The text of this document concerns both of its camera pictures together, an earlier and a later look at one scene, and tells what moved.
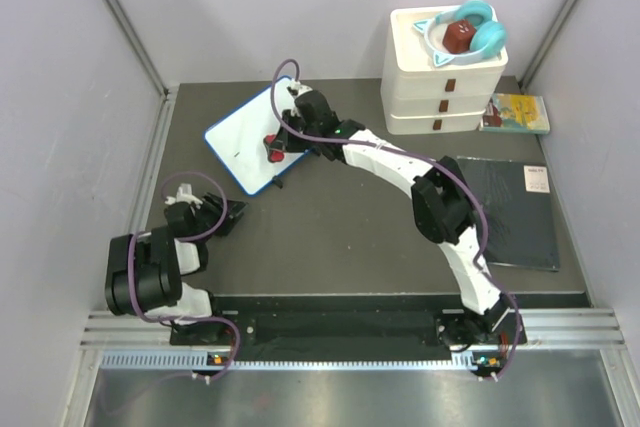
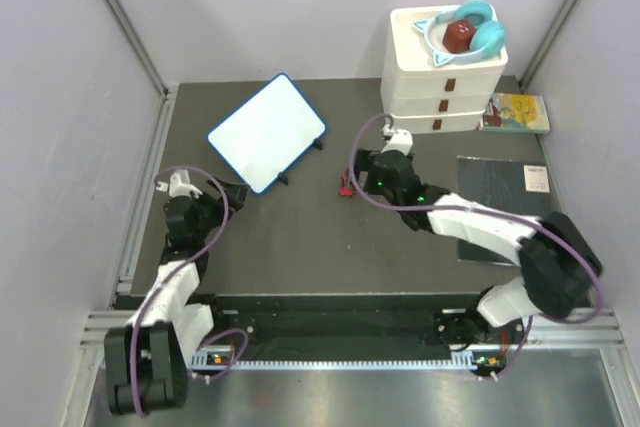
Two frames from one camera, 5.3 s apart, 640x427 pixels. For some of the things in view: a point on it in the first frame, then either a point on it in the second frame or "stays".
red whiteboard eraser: (274, 147) -> (345, 190)
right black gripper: (290, 146) -> (364, 161)
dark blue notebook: (521, 223) stays
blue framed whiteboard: (238, 139) stays
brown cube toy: (458, 35) stays
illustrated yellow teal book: (515, 113) stays
